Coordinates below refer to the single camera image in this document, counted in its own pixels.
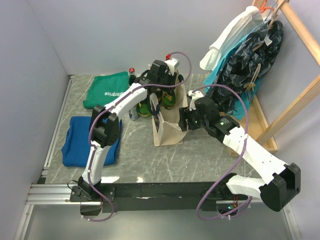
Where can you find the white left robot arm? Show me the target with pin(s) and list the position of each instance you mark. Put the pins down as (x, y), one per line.
(105, 120)

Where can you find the red cap cola bottle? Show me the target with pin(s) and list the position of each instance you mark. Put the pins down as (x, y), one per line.
(132, 76)

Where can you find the folded green t-shirt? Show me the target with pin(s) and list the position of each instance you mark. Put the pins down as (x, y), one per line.
(105, 89)

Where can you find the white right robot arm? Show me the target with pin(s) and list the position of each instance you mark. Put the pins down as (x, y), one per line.
(278, 183)

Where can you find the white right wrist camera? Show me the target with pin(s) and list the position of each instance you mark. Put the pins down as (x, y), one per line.
(194, 95)

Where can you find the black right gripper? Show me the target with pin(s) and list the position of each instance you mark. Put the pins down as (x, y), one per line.
(185, 113)

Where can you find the red top beverage can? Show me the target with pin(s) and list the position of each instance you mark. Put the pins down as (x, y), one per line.
(133, 114)

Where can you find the folded blue cloth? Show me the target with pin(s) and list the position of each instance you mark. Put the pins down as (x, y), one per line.
(76, 149)

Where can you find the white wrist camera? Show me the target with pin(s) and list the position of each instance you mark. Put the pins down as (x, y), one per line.
(194, 95)
(172, 63)

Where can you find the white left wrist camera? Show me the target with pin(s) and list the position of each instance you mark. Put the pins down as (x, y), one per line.
(172, 63)

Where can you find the orange plastic hanger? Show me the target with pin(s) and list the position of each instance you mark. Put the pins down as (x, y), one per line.
(264, 7)

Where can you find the wooden clothes rack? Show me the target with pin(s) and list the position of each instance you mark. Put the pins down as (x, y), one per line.
(285, 113)

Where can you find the white hanging shirt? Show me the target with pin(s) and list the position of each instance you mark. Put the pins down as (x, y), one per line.
(236, 30)

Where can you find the aluminium frame rail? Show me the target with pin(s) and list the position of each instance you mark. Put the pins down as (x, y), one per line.
(48, 213)

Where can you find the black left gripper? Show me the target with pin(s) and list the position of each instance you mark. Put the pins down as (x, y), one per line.
(172, 78)

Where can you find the green glass bottle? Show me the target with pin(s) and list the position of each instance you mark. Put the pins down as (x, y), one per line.
(169, 100)
(143, 109)

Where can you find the silver top beverage can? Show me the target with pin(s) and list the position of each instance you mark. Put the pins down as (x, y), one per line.
(159, 95)

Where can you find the beige canvas tote bag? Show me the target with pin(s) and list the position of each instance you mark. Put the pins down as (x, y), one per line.
(166, 130)

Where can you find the dark patterned hanging shirt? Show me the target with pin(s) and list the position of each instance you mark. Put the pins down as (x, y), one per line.
(245, 69)

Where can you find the teal hanging shirt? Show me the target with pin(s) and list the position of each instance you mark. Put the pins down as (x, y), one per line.
(239, 111)

